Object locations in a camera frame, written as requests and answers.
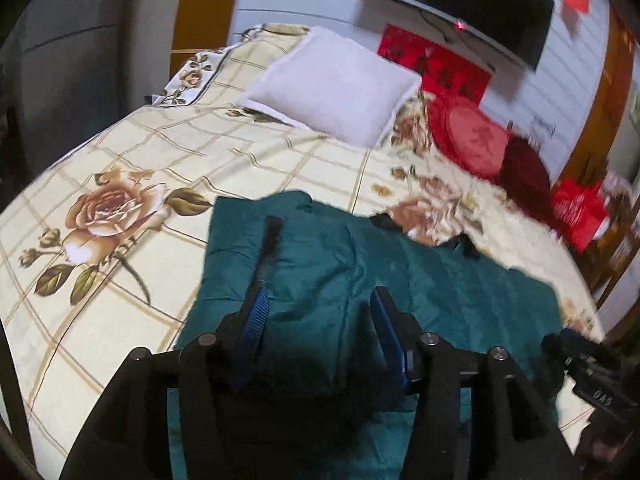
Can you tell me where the red shopping bag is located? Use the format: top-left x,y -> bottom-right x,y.
551,179 -> 608,254

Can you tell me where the wooden chair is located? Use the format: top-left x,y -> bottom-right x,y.
578,172 -> 639,310

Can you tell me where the floral checked bed sheet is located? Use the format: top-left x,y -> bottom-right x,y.
1,24 -> 604,479

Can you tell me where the grey refrigerator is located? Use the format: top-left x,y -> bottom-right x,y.
1,0 -> 179,176

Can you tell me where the teal puffer jacket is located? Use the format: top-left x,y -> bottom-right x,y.
178,192 -> 563,479

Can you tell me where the red banner with characters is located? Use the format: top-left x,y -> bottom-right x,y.
378,24 -> 491,104

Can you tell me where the dark red velvet cushion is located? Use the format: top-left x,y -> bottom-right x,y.
496,136 -> 555,228

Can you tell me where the white square pillow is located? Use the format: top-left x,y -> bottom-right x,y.
236,26 -> 421,148

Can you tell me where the red heart-shaped cushion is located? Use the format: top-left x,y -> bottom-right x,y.
426,94 -> 511,181

